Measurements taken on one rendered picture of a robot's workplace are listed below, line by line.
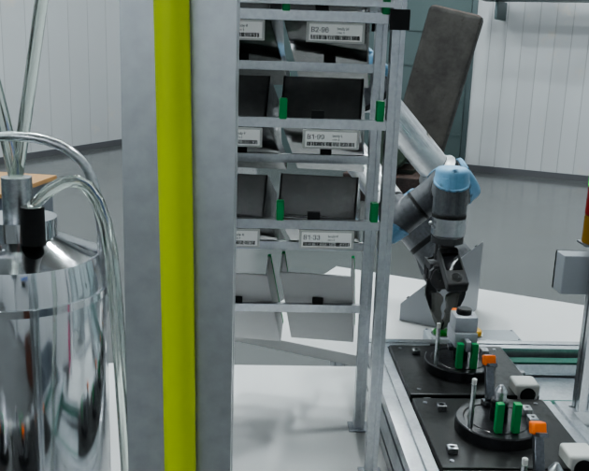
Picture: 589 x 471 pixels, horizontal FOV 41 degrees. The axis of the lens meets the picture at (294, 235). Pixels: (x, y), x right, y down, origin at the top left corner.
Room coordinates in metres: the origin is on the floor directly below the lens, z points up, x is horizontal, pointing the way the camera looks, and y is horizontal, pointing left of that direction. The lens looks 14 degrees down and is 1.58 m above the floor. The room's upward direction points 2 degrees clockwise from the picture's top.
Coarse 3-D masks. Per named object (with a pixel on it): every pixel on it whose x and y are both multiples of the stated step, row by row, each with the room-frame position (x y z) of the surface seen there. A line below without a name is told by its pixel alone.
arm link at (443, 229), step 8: (432, 224) 1.68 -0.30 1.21; (440, 224) 1.65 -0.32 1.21; (448, 224) 1.65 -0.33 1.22; (456, 224) 1.65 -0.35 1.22; (464, 224) 1.66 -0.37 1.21; (432, 232) 1.67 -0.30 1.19; (440, 232) 1.65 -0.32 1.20; (448, 232) 1.65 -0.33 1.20; (456, 232) 1.65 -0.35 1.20; (464, 232) 1.66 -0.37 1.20
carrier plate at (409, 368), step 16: (400, 352) 1.52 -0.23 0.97; (496, 352) 1.54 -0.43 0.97; (400, 368) 1.43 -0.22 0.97; (416, 368) 1.44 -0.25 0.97; (496, 368) 1.45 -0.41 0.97; (512, 368) 1.45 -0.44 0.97; (416, 384) 1.36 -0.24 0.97; (432, 384) 1.37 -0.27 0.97; (448, 384) 1.37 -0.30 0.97; (464, 384) 1.37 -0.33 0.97; (480, 384) 1.37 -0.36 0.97; (496, 384) 1.38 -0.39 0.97
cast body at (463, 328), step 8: (456, 312) 1.45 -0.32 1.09; (464, 312) 1.43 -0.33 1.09; (472, 312) 1.45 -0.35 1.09; (456, 320) 1.42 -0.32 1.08; (464, 320) 1.42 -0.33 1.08; (472, 320) 1.42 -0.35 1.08; (448, 328) 1.47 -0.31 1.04; (456, 328) 1.42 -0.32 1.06; (464, 328) 1.42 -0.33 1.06; (472, 328) 1.42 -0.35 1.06; (448, 336) 1.46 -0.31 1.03; (456, 336) 1.41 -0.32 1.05; (464, 336) 1.41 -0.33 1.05; (472, 336) 1.42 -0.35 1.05; (456, 344) 1.41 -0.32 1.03; (464, 344) 1.41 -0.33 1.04
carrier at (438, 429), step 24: (432, 408) 1.26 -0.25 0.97; (456, 408) 1.27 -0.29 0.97; (480, 408) 1.23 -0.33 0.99; (504, 408) 1.14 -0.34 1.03; (528, 408) 1.20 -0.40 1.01; (432, 432) 1.18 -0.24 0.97; (456, 432) 1.18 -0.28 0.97; (480, 432) 1.14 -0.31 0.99; (504, 432) 1.15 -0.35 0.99; (528, 432) 1.15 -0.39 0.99; (552, 432) 1.19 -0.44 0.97; (456, 456) 1.10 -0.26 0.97; (480, 456) 1.10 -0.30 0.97; (504, 456) 1.11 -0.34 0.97; (528, 456) 1.11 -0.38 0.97; (552, 456) 1.11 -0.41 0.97; (576, 456) 1.08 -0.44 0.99
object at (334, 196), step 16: (288, 176) 1.30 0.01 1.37; (304, 176) 1.29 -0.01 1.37; (320, 176) 1.29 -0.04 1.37; (288, 192) 1.28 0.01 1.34; (304, 192) 1.28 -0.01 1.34; (320, 192) 1.28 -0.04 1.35; (336, 192) 1.28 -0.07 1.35; (352, 192) 1.27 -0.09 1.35; (288, 208) 1.27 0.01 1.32; (304, 208) 1.27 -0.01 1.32; (320, 208) 1.27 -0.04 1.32; (336, 208) 1.26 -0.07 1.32; (352, 208) 1.26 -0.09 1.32
